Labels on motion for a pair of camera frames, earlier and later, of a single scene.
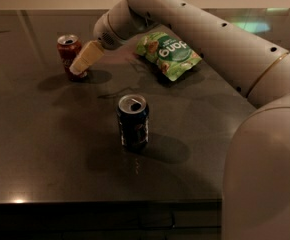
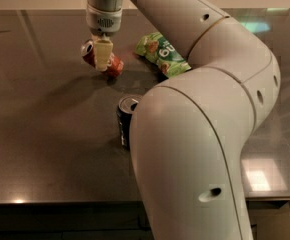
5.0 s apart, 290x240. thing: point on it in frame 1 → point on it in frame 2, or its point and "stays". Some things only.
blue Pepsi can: (133, 119) stays
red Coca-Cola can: (68, 46) → (88, 53)
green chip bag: (168, 53) stays
